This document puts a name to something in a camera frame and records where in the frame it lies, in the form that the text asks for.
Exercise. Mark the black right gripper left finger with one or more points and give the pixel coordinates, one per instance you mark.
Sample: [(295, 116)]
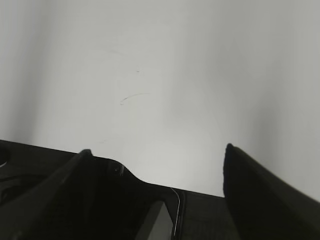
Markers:
[(87, 198)]

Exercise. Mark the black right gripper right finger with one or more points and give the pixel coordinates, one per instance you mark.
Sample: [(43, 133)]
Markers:
[(264, 207)]

